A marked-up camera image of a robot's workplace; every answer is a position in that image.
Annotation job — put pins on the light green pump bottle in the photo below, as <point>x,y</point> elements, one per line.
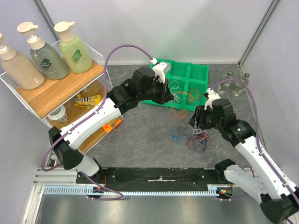
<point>73,48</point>

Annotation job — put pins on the green compartment bin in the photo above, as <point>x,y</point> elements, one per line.
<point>188,82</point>

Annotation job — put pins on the right clear glass bottle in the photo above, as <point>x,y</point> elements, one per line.
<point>237,88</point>

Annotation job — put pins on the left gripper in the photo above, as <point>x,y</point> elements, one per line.
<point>160,100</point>

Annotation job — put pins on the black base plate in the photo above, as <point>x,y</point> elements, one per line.
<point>159,178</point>

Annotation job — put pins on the grey slotted cable duct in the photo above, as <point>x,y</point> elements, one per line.
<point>93,191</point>

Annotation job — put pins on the beige pump bottle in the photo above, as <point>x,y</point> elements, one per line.
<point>19,67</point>

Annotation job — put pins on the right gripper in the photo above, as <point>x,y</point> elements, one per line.
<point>199,117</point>

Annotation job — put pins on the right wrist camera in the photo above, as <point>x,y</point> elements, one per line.
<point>210,96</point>

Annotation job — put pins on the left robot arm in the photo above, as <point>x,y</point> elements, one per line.
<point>145,84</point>

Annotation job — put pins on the yellow candy bag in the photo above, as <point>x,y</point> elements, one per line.
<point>87,102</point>

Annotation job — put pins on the dark green pump bottle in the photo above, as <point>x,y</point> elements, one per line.
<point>44,55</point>

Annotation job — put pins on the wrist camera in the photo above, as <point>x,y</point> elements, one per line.
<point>160,69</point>
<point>210,96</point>

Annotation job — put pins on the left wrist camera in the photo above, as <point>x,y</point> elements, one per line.
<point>160,69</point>

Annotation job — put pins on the orange snack box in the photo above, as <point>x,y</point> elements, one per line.
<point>111,124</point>

